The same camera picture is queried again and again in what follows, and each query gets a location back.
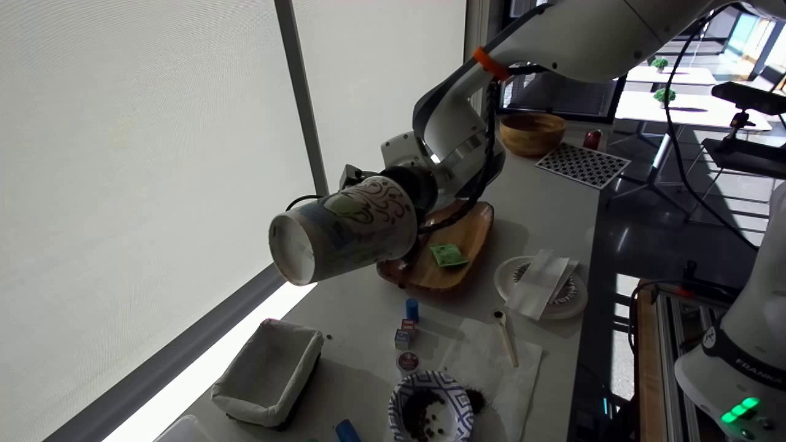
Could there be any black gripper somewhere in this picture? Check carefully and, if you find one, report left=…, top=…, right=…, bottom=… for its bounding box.
left=339, top=133, right=455, bottom=233

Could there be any patterned paper coffee cup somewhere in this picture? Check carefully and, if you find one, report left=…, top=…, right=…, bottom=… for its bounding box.
left=267, top=175, right=417, bottom=284

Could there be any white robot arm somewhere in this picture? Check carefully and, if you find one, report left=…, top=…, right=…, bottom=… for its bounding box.
left=325, top=0, right=715, bottom=233

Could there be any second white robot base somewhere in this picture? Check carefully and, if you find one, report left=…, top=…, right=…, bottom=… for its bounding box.
left=674, top=183, right=786, bottom=442

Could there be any wooden bowl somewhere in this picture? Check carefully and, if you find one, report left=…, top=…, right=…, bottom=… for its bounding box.
left=498, top=113, right=567, bottom=160

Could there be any black and white patterned bowl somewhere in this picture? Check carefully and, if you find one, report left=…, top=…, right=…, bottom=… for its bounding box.
left=388, top=370, right=478, bottom=442

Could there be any wooden bark-edged tray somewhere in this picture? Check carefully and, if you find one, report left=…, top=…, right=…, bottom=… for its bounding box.
left=376, top=201, right=493, bottom=296

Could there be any green sponge piece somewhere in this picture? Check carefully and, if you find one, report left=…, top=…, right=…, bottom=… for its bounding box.
left=430, top=242, right=466, bottom=269

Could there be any blue cylinder block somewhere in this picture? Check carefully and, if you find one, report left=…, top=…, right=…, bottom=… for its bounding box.
left=405, top=296, right=420, bottom=322

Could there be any folded white napkin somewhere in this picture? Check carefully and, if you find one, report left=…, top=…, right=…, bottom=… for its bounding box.
left=511, top=255, right=573, bottom=318

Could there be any checkered calibration board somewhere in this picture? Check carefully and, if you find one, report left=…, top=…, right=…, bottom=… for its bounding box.
left=535, top=142, right=629, bottom=188

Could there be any white paper towel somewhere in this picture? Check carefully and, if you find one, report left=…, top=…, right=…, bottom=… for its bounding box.
left=422, top=316, right=544, bottom=442

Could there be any white rectangular dish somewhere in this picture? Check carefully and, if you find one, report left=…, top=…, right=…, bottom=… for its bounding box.
left=212, top=318, right=325, bottom=428

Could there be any black cable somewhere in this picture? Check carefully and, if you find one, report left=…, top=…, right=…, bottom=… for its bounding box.
left=660, top=2, right=759, bottom=252

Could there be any camera on stand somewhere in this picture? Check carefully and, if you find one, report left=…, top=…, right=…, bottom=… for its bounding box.
left=703, top=80, right=786, bottom=178

